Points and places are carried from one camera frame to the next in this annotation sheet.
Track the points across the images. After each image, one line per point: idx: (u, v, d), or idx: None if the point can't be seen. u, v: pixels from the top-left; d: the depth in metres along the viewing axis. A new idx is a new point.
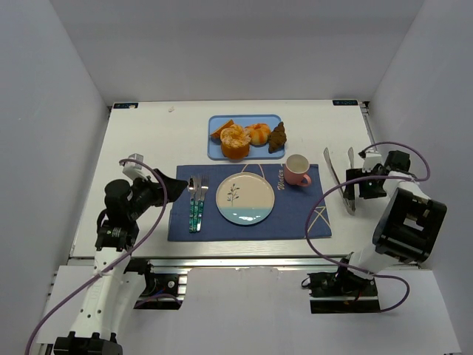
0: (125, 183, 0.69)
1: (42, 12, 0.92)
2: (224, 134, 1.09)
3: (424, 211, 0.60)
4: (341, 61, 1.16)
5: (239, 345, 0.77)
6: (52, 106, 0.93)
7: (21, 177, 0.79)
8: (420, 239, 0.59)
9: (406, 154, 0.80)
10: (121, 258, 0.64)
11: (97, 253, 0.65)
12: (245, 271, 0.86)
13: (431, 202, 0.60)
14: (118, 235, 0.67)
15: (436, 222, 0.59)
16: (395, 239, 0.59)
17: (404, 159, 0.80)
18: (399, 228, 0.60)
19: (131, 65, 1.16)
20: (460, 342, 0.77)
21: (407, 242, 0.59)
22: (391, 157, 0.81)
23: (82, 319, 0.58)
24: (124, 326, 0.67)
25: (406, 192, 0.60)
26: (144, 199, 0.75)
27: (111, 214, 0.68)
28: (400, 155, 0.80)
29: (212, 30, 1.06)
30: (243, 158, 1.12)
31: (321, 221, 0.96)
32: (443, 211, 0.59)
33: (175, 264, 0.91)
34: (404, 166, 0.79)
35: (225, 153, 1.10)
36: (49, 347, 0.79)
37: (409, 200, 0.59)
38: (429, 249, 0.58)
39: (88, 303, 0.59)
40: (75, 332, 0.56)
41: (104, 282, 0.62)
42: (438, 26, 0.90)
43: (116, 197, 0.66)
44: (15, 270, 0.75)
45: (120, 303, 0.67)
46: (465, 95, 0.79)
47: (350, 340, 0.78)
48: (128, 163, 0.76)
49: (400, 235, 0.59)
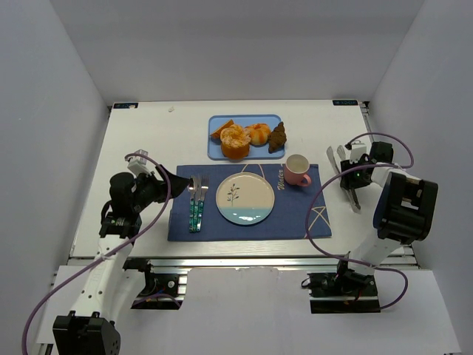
0: (130, 176, 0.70)
1: (43, 12, 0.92)
2: (224, 134, 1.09)
3: (417, 191, 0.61)
4: (341, 61, 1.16)
5: (239, 345, 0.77)
6: (52, 106, 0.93)
7: (21, 177, 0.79)
8: (418, 217, 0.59)
9: (389, 145, 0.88)
10: (124, 245, 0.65)
11: (102, 239, 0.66)
12: (245, 271, 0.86)
13: (423, 181, 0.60)
14: (122, 224, 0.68)
15: (431, 199, 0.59)
16: (395, 221, 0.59)
17: (388, 149, 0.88)
18: (397, 209, 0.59)
19: (131, 65, 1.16)
20: (460, 342, 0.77)
21: (407, 223, 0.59)
22: (375, 148, 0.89)
23: (83, 299, 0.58)
24: (123, 317, 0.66)
25: (398, 174, 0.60)
26: (148, 193, 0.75)
27: (114, 205, 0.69)
28: (383, 147, 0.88)
29: (213, 31, 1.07)
30: (243, 157, 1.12)
31: (321, 221, 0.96)
32: (435, 189, 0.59)
33: (174, 264, 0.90)
34: (388, 156, 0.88)
35: (225, 153, 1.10)
36: (49, 347, 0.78)
37: (403, 180, 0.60)
38: (428, 227, 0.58)
39: (90, 285, 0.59)
40: (75, 311, 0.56)
41: (107, 265, 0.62)
42: (438, 26, 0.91)
43: (120, 188, 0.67)
44: (15, 270, 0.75)
45: (120, 293, 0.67)
46: (465, 95, 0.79)
47: (350, 340, 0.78)
48: (133, 157, 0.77)
49: (399, 216, 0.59)
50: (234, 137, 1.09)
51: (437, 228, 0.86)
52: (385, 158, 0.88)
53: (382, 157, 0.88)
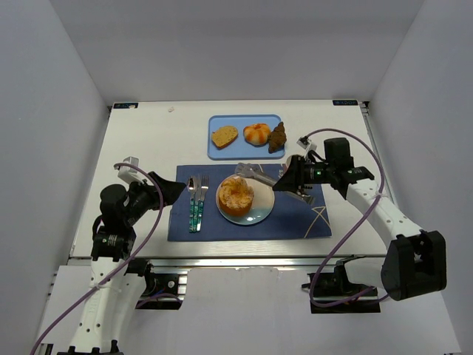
0: (121, 188, 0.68)
1: (41, 12, 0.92)
2: (225, 197, 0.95)
3: (420, 242, 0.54)
4: (341, 61, 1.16)
5: (239, 345, 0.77)
6: (52, 106, 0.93)
7: (21, 176, 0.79)
8: (431, 277, 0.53)
9: (345, 141, 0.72)
10: (118, 269, 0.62)
11: (94, 262, 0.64)
12: (245, 271, 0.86)
13: (425, 234, 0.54)
14: (114, 243, 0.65)
15: (439, 254, 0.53)
16: (414, 291, 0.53)
17: (346, 148, 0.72)
18: (412, 281, 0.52)
19: (131, 65, 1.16)
20: (460, 342, 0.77)
21: (423, 288, 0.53)
22: (332, 152, 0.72)
23: (81, 333, 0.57)
24: (125, 332, 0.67)
25: (400, 242, 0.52)
26: (140, 203, 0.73)
27: (107, 221, 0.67)
28: (344, 146, 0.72)
29: (212, 29, 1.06)
30: (247, 216, 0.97)
31: (321, 221, 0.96)
32: (442, 242, 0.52)
33: (175, 264, 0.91)
34: (348, 156, 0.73)
35: (228, 214, 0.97)
36: (49, 347, 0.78)
37: (409, 245, 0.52)
38: (442, 281, 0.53)
39: (87, 317, 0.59)
40: (75, 347, 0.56)
41: (103, 293, 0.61)
42: (439, 26, 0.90)
43: (111, 204, 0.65)
44: (15, 269, 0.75)
45: (119, 311, 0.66)
46: (465, 95, 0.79)
47: (350, 340, 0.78)
48: (123, 166, 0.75)
49: (414, 287, 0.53)
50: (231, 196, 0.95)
51: (438, 228, 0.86)
52: (347, 161, 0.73)
53: (345, 159, 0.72)
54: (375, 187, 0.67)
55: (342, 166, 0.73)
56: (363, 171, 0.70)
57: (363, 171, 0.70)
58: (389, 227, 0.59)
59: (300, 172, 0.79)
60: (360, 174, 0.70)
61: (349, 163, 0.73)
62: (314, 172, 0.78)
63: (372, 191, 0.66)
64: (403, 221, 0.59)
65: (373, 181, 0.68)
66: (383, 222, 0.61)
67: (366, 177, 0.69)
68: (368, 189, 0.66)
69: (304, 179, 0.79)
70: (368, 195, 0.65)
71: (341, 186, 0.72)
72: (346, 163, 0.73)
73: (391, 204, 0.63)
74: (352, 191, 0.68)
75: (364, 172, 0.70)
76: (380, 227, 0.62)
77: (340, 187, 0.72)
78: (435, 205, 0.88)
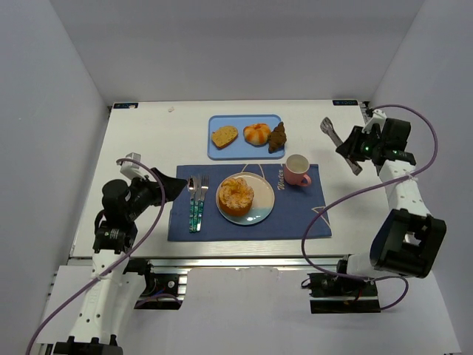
0: (123, 183, 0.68)
1: (42, 12, 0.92)
2: (225, 197, 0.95)
3: (423, 226, 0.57)
4: (341, 61, 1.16)
5: (239, 345, 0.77)
6: (53, 106, 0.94)
7: (21, 176, 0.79)
8: (417, 258, 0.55)
9: (408, 124, 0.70)
10: (120, 260, 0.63)
11: (96, 255, 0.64)
12: (245, 271, 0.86)
13: (430, 218, 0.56)
14: (117, 237, 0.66)
15: (434, 239, 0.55)
16: (394, 259, 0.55)
17: (405, 131, 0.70)
18: (394, 248, 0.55)
19: (131, 65, 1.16)
20: (460, 342, 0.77)
21: (404, 262, 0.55)
22: (388, 128, 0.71)
23: (81, 324, 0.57)
24: (125, 326, 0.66)
25: (400, 213, 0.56)
26: (143, 199, 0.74)
27: (109, 216, 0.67)
28: (401, 127, 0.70)
29: (212, 29, 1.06)
30: (247, 216, 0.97)
31: (321, 221, 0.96)
32: (443, 230, 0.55)
33: (175, 264, 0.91)
34: (403, 140, 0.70)
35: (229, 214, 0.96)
36: (50, 347, 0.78)
37: (406, 220, 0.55)
38: (425, 266, 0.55)
39: (87, 308, 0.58)
40: (75, 337, 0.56)
41: (103, 283, 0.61)
42: (439, 26, 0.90)
43: (113, 199, 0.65)
44: (15, 268, 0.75)
45: (119, 305, 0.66)
46: (465, 95, 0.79)
47: (349, 340, 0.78)
48: (126, 163, 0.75)
49: (395, 254, 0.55)
50: (233, 195, 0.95)
51: None
52: (398, 143, 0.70)
53: (397, 140, 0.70)
54: (409, 169, 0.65)
55: (390, 146, 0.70)
56: (407, 156, 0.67)
57: (407, 157, 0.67)
58: (398, 200, 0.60)
59: (355, 142, 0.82)
60: (402, 157, 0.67)
61: (400, 146, 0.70)
62: (363, 146, 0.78)
63: (403, 171, 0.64)
64: (416, 202, 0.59)
65: (412, 166, 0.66)
66: (396, 197, 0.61)
67: (408, 162, 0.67)
68: (401, 168, 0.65)
69: (355, 149, 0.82)
70: (397, 173, 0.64)
71: (378, 161, 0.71)
72: (397, 144, 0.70)
73: (414, 187, 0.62)
74: (386, 166, 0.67)
75: (409, 157, 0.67)
76: (392, 200, 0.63)
77: (378, 163, 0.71)
78: (435, 205, 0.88)
